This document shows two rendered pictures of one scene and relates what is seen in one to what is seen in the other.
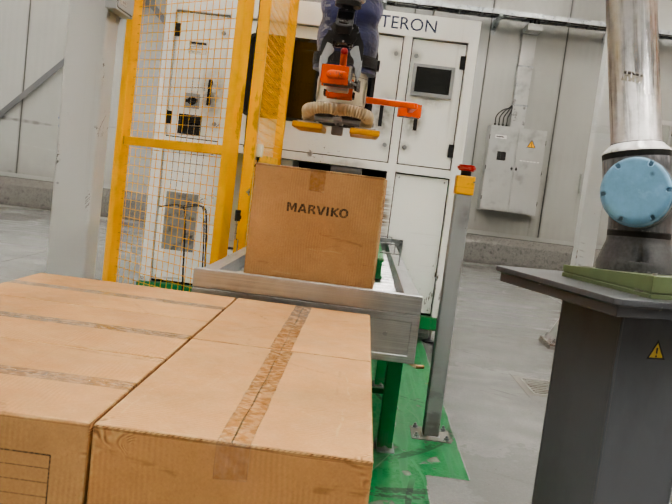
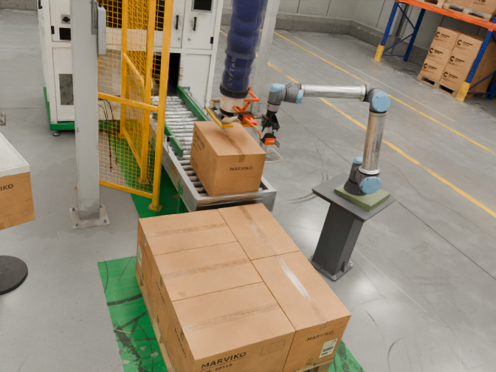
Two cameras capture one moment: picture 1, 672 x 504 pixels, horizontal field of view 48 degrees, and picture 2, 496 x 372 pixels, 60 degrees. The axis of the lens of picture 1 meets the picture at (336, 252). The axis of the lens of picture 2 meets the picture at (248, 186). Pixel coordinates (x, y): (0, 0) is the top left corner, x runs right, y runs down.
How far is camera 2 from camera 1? 216 cm
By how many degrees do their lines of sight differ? 40
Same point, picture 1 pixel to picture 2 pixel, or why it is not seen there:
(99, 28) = (93, 63)
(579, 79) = not seen: outside the picture
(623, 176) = (368, 182)
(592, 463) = (341, 246)
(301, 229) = (235, 176)
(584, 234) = (262, 65)
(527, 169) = not seen: outside the picture
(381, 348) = not seen: hidden behind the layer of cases
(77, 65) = (83, 83)
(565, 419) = (331, 232)
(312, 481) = (339, 322)
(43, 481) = (283, 344)
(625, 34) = (374, 139)
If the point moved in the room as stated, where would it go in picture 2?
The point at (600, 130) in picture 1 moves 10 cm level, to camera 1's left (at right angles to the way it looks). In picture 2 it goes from (271, 14) to (265, 13)
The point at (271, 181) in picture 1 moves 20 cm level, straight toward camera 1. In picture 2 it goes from (224, 162) to (238, 175)
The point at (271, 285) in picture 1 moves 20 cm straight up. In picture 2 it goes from (226, 198) to (229, 177)
